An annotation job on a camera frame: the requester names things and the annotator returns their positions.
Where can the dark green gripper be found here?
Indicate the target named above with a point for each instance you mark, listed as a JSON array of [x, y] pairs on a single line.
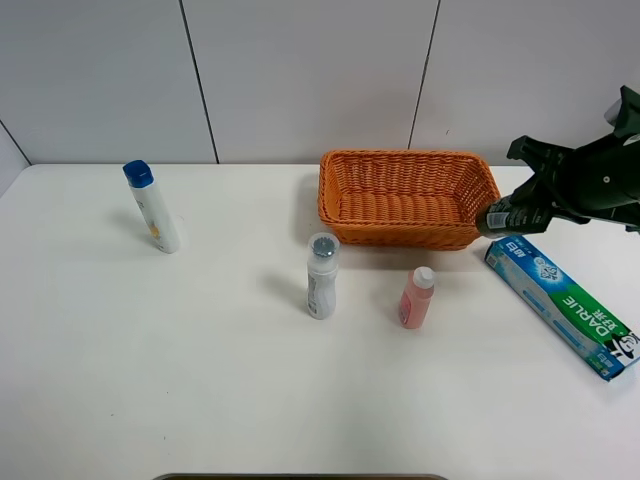
[[599, 180]]

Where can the dark green tube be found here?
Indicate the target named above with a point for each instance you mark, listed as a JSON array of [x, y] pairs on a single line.
[[503, 218]]

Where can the green Darlie toothpaste box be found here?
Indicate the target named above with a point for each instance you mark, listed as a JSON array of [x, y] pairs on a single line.
[[597, 336]]

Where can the orange wicker basket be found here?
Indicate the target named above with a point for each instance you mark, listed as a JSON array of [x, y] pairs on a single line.
[[404, 198]]

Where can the pink bottle white cap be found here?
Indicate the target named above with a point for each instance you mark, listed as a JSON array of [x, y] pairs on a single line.
[[416, 297]]

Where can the white bottle clear cap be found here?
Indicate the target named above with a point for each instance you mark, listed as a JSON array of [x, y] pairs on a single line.
[[322, 268]]

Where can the white bottle blue cap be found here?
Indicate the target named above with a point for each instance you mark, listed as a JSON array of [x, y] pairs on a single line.
[[151, 204]]

